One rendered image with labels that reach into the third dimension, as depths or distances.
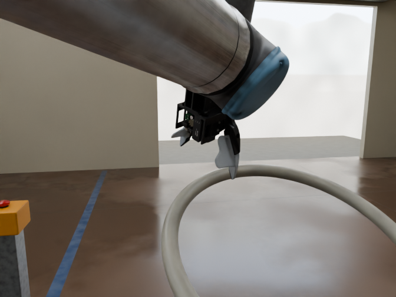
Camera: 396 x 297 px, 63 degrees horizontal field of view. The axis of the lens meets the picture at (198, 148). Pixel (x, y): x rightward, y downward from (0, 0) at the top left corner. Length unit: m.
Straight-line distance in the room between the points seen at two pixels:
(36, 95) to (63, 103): 0.45
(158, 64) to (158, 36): 0.03
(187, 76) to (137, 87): 5.78
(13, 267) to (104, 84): 5.02
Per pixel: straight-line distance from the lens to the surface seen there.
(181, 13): 0.22
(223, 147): 0.60
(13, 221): 1.20
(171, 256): 0.55
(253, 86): 0.32
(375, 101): 7.79
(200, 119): 0.56
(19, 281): 1.32
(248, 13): 0.52
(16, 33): 6.42
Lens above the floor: 1.46
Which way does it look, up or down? 10 degrees down
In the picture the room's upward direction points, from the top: straight up
